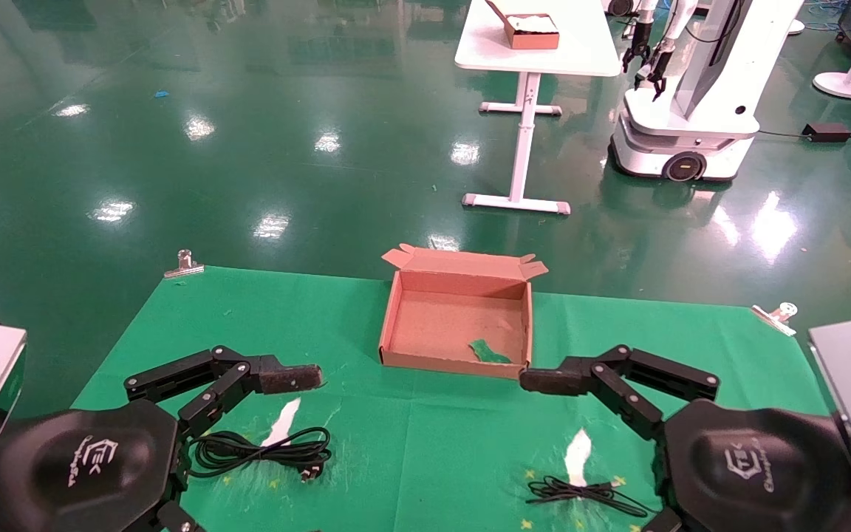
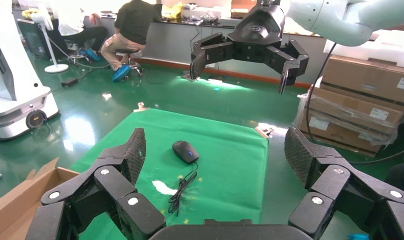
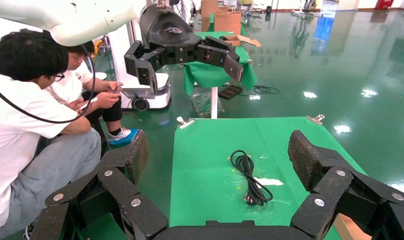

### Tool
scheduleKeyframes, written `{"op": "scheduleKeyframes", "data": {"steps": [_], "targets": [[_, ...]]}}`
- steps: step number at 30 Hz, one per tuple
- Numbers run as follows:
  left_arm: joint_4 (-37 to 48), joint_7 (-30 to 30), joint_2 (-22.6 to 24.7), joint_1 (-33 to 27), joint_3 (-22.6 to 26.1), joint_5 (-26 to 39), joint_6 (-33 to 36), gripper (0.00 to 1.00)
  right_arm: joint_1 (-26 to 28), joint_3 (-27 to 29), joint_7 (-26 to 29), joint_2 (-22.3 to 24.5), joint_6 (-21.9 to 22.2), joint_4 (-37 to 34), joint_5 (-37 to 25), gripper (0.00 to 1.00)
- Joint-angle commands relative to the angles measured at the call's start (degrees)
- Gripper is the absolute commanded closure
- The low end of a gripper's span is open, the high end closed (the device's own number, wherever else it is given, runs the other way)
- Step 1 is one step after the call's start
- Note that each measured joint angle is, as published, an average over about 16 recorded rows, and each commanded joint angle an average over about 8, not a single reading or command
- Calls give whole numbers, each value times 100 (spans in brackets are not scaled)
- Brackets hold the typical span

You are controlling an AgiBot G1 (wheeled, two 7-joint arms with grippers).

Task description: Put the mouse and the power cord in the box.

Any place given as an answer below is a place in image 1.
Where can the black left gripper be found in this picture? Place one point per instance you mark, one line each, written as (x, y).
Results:
(86, 465)

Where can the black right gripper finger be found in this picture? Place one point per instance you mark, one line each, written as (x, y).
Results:
(555, 380)

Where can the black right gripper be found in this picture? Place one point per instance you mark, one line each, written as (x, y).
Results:
(758, 473)

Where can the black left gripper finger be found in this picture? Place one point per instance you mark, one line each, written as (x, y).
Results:
(289, 377)

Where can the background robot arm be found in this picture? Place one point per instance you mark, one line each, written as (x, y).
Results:
(637, 52)
(660, 66)

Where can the open brown cardboard box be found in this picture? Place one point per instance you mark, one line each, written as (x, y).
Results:
(448, 325)

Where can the small brown cardboard box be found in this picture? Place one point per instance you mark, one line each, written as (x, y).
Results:
(532, 35)

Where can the green table cloth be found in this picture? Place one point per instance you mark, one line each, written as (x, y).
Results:
(433, 443)

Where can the silver metal table clip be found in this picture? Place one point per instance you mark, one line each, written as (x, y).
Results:
(774, 318)
(185, 266)

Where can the white wheeled background robot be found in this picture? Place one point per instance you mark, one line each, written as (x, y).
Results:
(706, 111)

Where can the white background table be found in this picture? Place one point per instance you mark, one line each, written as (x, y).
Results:
(536, 59)

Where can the black power adapter brick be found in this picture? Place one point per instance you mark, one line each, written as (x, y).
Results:
(826, 132)

